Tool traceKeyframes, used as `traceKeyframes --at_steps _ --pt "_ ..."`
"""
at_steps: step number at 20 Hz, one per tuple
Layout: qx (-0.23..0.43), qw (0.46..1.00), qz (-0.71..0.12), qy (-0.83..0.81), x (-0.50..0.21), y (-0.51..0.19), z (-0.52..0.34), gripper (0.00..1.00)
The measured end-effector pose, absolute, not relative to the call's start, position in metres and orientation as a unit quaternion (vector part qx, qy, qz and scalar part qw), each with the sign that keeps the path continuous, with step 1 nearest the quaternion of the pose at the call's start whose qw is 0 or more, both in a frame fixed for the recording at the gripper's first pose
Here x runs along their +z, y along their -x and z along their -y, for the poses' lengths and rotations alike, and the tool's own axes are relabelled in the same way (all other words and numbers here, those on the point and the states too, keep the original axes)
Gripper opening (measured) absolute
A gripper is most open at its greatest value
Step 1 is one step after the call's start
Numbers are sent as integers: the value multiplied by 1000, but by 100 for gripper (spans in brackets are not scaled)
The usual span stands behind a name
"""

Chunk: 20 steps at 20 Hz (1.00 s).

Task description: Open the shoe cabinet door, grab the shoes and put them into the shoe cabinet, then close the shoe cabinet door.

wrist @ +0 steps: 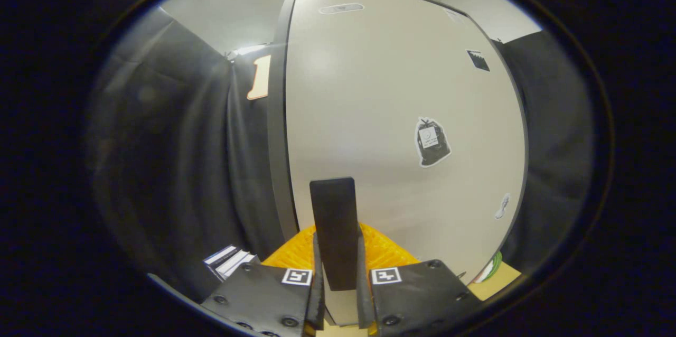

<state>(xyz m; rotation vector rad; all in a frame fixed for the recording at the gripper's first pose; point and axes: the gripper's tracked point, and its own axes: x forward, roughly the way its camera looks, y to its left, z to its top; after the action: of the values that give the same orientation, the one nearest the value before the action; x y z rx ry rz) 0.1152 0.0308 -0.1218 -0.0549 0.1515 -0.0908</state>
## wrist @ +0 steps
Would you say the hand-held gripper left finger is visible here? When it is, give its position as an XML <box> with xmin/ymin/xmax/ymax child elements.
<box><xmin>201</xmin><ymin>224</ymin><xmax>326</xmax><ymax>337</ymax></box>

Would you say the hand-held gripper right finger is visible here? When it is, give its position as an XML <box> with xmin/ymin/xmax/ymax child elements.
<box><xmin>356</xmin><ymin>222</ymin><xmax>482</xmax><ymax>337</ymax></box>

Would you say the black cabinet door handle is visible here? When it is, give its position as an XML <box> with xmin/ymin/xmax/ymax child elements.
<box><xmin>309</xmin><ymin>177</ymin><xmax>358</xmax><ymax>291</ymax></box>

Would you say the grey shoe cabinet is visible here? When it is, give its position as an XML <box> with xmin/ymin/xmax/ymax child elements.
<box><xmin>267</xmin><ymin>0</ymin><xmax>302</xmax><ymax>242</ymax></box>

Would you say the white shoe cabinet door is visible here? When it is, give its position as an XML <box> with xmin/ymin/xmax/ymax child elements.
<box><xmin>285</xmin><ymin>0</ymin><xmax>529</xmax><ymax>327</ymax></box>

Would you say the green rimmed round object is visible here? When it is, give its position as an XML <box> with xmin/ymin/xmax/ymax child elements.
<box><xmin>474</xmin><ymin>251</ymin><xmax>503</xmax><ymax>284</ymax></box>

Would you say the black backdrop cloth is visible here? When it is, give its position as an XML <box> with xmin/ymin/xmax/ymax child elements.
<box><xmin>87</xmin><ymin>7</ymin><xmax>288</xmax><ymax>303</ymax></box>
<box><xmin>491</xmin><ymin>31</ymin><xmax>597</xmax><ymax>277</ymax></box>

